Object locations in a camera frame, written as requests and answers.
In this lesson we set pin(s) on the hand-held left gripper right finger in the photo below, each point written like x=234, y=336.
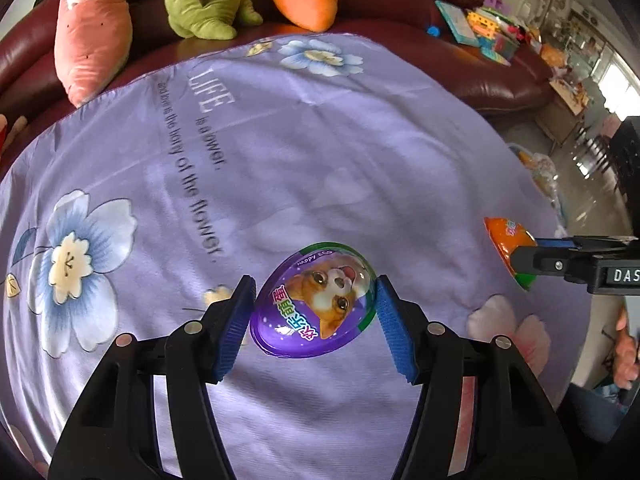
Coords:
x=395, y=330

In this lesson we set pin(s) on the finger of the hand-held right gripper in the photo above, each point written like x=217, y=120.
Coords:
x=605, y=241
x=555, y=262

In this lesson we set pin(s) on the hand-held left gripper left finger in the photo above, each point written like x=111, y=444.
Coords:
x=235, y=330

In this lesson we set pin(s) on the purple egg toy with dog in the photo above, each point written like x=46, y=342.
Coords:
x=310, y=305

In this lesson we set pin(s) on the teal waste bin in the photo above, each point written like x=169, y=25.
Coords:
x=542, y=175

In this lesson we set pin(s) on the person's right hand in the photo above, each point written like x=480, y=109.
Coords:
x=627, y=350

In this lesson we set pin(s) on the person's dark trouser leg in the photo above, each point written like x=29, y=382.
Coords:
x=595, y=410

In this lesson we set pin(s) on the wooden side table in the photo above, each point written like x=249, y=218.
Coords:
x=567, y=105

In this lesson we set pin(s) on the purple floral tablecloth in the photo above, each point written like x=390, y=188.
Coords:
x=300, y=160

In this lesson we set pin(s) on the children's picture book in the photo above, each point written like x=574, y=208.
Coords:
x=457, y=22

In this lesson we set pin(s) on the small blue toy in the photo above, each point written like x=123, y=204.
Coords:
x=434, y=31

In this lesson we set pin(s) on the teddy bear in red shirt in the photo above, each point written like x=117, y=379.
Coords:
x=12, y=135

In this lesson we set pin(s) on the dark red leather sofa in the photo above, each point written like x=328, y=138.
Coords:
x=400, y=5

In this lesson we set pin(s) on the pink bunny carrot plush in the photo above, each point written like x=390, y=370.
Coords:
x=92, y=40

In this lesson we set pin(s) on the green plush toy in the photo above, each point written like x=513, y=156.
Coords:
x=200, y=0

